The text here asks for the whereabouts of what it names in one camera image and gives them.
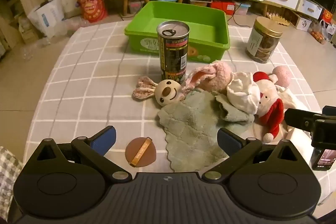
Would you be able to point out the grey checked tablecloth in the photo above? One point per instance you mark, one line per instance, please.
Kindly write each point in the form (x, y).
(92, 82)

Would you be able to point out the clear plastic storage box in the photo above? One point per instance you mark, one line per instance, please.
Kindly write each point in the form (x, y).
(242, 8)
(136, 7)

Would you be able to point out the pink plush bunny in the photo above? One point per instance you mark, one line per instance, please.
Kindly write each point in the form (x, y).
(215, 74)

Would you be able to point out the bag of oranges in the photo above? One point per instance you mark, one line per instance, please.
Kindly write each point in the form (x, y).
(320, 35)

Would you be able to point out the white bag blue print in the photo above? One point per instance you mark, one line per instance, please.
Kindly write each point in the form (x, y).
(50, 14)

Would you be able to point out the bunny doll floral ears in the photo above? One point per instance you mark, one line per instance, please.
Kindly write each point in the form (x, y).
(168, 94)

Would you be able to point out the clear plastic bags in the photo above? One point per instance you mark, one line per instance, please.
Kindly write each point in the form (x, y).
(73, 24)

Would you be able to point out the checked fabric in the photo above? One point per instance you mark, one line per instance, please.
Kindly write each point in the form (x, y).
(9, 174)

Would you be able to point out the green plastic bin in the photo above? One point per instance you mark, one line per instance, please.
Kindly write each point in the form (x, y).
(147, 24)

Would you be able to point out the white printed box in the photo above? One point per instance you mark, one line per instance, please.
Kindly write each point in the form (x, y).
(304, 23)

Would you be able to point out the red santa hat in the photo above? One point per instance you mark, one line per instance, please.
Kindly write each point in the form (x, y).
(273, 111)

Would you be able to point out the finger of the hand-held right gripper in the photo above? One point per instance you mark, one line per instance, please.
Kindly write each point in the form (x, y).
(299, 119)

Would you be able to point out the tray of eggs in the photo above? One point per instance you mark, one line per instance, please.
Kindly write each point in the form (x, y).
(274, 15)

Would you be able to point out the red printed bag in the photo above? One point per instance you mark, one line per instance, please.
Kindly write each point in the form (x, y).
(90, 3)

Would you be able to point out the green fluffy towel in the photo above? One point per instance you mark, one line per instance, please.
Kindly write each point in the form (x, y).
(189, 124)

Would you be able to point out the smartphone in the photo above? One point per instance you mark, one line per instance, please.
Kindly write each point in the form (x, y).
(325, 159)

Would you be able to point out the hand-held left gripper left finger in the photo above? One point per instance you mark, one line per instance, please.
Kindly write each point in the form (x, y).
(105, 140)

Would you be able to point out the black printed tin can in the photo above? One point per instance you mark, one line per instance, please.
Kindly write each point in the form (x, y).
(173, 56)

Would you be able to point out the clear jar gold lid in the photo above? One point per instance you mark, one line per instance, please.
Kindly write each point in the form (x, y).
(262, 43)

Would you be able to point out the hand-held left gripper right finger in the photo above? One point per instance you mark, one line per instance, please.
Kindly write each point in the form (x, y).
(228, 141)

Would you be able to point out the pink knitted ball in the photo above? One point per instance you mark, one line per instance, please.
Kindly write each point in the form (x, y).
(283, 75)

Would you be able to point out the red box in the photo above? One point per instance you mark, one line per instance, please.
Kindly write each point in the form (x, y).
(223, 6)

